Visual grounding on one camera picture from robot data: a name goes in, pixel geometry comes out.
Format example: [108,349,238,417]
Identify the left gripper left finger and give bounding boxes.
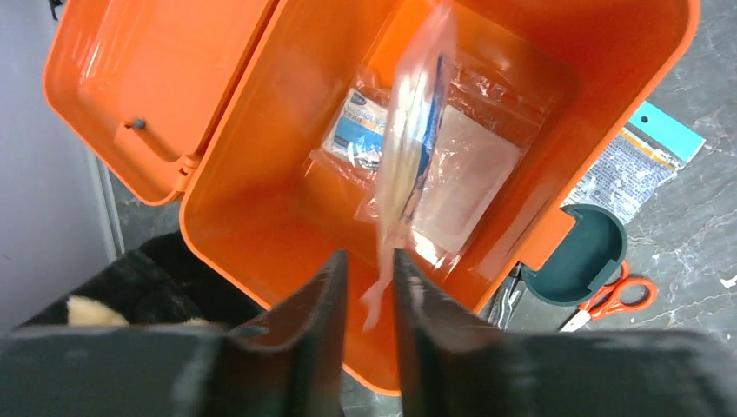
[1,250,348,416]

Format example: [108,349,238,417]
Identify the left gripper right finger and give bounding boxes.
[393,250,736,416]

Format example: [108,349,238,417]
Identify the blue alcohol wipes bag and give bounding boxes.
[309,67,390,189]

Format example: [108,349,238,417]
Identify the white gauze pad bag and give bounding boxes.
[368,65,545,266]

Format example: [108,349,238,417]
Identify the small items teal-header bag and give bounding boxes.
[564,102,706,224]

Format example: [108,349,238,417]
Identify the cotton swabs clear bag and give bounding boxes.
[361,1,457,331]

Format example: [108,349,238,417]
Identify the orange medicine kit box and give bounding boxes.
[43,1,700,395]

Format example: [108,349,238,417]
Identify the black handled scissors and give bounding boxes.
[488,262,527,330]

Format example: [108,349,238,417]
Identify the orange handled scissors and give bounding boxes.
[559,260,659,332]

